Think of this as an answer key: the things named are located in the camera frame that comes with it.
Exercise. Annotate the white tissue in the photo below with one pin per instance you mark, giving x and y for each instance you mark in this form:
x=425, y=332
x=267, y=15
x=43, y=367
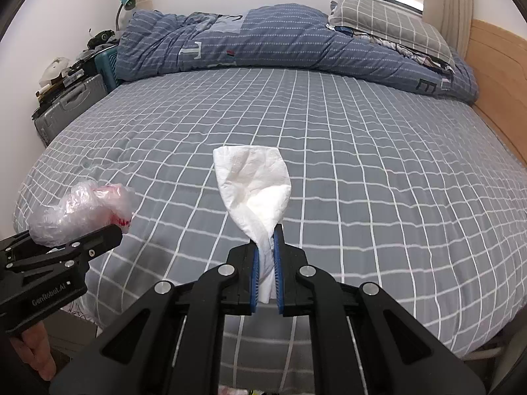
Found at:
x=251, y=181

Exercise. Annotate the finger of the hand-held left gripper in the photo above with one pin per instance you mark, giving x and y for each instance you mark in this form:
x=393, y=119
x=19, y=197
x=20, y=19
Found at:
x=14, y=247
x=99, y=240

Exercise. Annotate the patterned cloth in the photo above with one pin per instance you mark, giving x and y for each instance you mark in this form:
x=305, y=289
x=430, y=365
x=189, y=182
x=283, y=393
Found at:
x=411, y=53

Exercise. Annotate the clear plastic bag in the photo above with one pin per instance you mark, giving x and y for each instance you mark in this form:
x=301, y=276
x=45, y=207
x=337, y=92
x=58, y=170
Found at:
x=74, y=214

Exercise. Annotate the person's left hand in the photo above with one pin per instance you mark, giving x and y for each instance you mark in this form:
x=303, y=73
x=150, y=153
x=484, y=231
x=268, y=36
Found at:
x=39, y=352

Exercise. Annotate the blue striped quilt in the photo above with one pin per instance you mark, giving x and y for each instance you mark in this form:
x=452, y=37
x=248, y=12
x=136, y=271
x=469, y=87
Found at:
x=267, y=37

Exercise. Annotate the blue desk lamp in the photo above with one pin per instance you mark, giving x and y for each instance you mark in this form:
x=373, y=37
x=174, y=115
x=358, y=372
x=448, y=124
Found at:
x=127, y=2

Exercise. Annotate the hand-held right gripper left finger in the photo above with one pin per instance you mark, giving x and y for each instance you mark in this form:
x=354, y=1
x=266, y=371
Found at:
x=185, y=329

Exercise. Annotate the stack of flat dark items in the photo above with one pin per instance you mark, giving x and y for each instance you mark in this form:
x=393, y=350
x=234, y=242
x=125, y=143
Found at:
x=70, y=80

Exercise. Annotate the grey checked pillow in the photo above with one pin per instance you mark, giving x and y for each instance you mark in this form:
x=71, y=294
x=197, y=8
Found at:
x=383, y=16

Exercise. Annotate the grey suitcase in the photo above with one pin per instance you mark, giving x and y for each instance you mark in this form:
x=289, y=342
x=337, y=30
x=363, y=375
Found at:
x=68, y=103

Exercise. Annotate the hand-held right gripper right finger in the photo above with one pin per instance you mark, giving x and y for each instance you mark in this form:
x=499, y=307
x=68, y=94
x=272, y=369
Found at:
x=358, y=337

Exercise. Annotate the white plastic gadget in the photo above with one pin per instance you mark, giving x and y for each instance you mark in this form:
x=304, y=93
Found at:
x=55, y=68

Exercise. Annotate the wooden headboard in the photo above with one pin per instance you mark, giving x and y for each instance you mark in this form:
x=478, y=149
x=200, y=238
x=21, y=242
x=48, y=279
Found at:
x=498, y=70

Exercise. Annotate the black headset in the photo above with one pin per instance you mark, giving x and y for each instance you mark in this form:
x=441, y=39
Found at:
x=101, y=37

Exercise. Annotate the teal plastic crate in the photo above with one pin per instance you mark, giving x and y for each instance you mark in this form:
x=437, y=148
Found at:
x=106, y=68

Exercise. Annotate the white metal rail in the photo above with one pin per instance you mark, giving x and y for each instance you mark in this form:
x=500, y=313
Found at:
x=483, y=354

